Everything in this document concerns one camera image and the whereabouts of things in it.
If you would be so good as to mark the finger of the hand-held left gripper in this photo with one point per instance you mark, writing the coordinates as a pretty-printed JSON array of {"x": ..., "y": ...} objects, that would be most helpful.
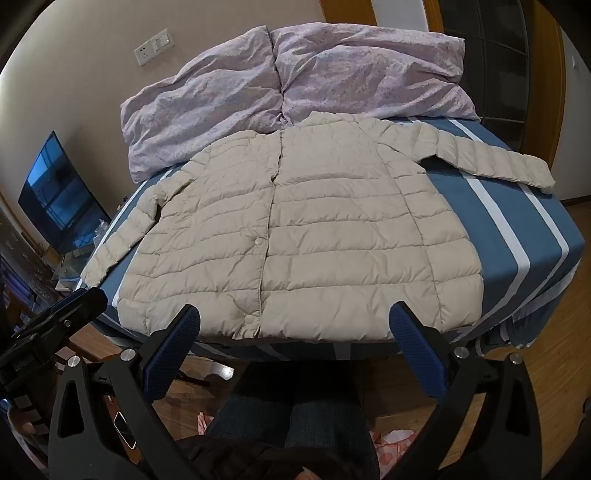
[{"x": 78, "y": 304}]

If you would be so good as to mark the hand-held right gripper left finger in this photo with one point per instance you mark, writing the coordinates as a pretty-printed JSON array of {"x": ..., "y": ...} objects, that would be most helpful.
[{"x": 171, "y": 344}]

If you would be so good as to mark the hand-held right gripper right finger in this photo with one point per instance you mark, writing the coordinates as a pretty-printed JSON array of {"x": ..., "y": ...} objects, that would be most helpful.
[{"x": 415, "y": 346}]

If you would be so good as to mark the beige puffer jacket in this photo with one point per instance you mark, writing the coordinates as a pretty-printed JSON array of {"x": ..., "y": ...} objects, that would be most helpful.
[{"x": 323, "y": 230}]

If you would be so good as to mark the person's left hand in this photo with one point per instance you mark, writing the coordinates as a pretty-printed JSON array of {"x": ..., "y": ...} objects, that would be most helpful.
[{"x": 27, "y": 427}]

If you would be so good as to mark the glass desk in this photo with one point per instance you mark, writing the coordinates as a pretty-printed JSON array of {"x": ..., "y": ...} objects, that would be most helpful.
[{"x": 69, "y": 272}]

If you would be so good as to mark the wooden shelf unit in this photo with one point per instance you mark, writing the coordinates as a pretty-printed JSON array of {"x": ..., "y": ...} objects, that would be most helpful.
[{"x": 18, "y": 258}]

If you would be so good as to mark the clear plastic bag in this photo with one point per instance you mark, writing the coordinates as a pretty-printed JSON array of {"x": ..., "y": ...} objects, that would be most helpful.
[{"x": 99, "y": 229}]

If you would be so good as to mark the black smartphone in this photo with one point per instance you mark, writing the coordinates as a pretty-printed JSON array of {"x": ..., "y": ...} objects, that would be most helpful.
[{"x": 124, "y": 427}]

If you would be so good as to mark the pink printed bag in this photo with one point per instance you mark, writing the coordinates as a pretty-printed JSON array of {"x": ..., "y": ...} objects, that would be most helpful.
[{"x": 397, "y": 450}]

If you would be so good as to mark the black television screen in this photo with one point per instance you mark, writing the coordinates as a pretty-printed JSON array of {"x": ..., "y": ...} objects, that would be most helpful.
[{"x": 55, "y": 194}]

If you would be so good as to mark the person's legs in jeans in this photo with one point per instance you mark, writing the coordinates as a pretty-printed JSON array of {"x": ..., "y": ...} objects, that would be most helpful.
[{"x": 295, "y": 401}]

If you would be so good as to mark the blue white striped bed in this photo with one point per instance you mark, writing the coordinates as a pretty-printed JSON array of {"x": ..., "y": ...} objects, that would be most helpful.
[{"x": 498, "y": 240}]

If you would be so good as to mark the lilac floral duvet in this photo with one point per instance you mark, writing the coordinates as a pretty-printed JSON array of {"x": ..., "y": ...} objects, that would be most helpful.
[{"x": 346, "y": 78}]

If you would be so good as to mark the dark glass door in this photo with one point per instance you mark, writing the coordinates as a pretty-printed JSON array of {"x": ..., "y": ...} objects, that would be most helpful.
[{"x": 489, "y": 69}]

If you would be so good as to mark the white wall socket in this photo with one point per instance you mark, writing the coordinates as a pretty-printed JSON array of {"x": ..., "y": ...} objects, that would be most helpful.
[{"x": 144, "y": 54}]

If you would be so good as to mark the white wall switch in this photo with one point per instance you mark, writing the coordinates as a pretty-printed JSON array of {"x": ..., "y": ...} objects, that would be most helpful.
[{"x": 162, "y": 39}]

